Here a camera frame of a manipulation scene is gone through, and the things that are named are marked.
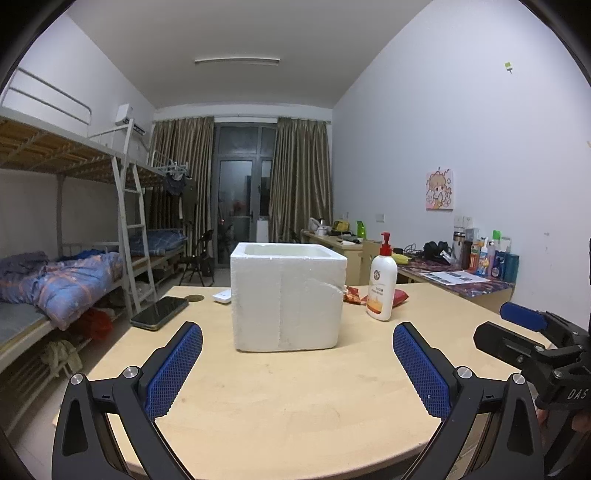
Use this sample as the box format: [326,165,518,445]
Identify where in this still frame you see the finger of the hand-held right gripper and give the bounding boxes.
[473,322,552,370]
[499,302,583,344]

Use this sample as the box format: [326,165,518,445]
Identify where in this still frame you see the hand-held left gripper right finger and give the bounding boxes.
[392,322,546,480]

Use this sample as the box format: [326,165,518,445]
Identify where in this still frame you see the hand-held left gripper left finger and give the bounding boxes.
[52,322,204,480]

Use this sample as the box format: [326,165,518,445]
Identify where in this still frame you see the white foam box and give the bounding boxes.
[230,241,348,354]

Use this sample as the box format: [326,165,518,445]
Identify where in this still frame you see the black smartphone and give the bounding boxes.
[129,296,190,331]

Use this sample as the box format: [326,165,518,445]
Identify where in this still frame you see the printed paper sheets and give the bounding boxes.
[419,270,492,285]

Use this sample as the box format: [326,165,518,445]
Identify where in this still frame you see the steel thermos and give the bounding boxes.
[452,228,467,268]

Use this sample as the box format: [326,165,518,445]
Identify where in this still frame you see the red cloth under bed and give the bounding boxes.
[81,308,114,340]

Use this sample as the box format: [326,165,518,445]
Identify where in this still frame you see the white lotion pump bottle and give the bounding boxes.
[366,232,399,322]

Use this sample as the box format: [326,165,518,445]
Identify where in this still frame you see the black headphones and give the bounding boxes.
[422,241,453,261]

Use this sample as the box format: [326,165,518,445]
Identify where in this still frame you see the black folding chair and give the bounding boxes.
[179,229,215,287]

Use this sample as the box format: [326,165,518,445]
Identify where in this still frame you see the beige cloth under bed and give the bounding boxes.
[39,340,84,379]

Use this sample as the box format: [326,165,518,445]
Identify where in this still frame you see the light wooden desk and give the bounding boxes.
[301,229,365,287]

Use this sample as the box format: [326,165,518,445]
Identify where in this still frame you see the dark blue plaid bedding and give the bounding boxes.
[127,229,188,257]

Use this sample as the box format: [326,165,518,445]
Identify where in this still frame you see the blue plaid quilt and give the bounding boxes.
[0,251,125,330]

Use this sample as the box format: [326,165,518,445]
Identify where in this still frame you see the white bunk bed ladder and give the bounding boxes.
[111,154,158,315]

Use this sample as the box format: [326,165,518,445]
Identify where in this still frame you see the hanging dark clothes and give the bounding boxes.
[164,173,197,222]

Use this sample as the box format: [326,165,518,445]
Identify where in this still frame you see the glass balcony door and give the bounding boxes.
[213,122,278,241]

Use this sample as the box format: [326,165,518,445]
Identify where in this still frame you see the brown curtain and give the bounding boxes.
[150,117,216,273]
[269,117,334,243]

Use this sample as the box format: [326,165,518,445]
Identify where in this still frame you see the white metal bunk bed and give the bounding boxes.
[0,67,190,416]

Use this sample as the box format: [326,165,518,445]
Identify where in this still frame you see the white air conditioner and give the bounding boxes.
[114,104,147,136]

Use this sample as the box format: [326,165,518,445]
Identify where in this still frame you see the ceiling tube light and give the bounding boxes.
[194,57,281,65]

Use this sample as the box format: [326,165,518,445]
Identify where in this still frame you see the cartoon wall poster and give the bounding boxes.
[426,170,455,212]

